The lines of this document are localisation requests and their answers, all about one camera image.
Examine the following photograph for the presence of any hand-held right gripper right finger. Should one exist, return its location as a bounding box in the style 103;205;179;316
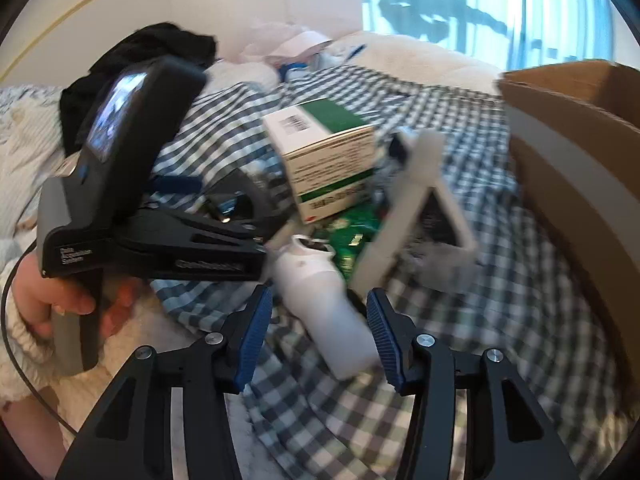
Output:
366;287;581;480

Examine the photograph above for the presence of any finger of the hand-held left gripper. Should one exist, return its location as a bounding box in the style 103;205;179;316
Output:
150;167;288;233
122;207;271;258

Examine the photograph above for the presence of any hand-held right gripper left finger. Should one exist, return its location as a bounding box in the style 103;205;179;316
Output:
55;284;275;480

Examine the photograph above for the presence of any white spray bottle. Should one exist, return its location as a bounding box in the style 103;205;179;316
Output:
274;236;381;380

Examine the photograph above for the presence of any green and white carton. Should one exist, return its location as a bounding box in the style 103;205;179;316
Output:
262;101;378;225

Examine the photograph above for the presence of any green snack packet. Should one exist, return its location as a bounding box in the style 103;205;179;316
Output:
315;205;396;281

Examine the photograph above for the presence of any brown cardboard box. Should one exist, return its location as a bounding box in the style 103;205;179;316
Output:
497;59;640;361

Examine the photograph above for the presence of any person's left forearm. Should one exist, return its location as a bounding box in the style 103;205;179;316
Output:
0;260;71;456

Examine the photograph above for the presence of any person's left hand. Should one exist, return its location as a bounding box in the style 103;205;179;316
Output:
10;250;151;342

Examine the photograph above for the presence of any pale blue patterned duvet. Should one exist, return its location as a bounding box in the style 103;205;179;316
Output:
0;84;83;281

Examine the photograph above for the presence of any green checked cloth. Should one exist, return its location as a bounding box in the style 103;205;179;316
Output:
145;67;640;480

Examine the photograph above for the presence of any blue and white packet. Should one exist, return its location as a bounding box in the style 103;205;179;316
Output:
280;42;368;81

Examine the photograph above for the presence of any black cloth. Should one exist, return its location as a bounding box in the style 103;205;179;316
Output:
60;22;218;156

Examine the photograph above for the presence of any black cable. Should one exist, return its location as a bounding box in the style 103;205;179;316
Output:
0;240;83;433

